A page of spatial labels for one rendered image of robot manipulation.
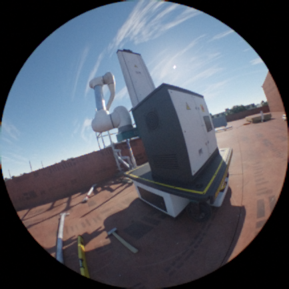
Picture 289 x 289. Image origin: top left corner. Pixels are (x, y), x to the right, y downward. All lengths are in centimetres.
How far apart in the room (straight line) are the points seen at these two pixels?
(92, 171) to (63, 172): 71
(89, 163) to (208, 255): 240
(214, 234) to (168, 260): 28
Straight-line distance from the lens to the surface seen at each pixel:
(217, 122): 676
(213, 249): 65
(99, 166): 242
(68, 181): 246
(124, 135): 85
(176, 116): 46
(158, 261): 65
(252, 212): 82
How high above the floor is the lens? 60
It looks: 2 degrees down
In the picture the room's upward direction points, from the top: 17 degrees counter-clockwise
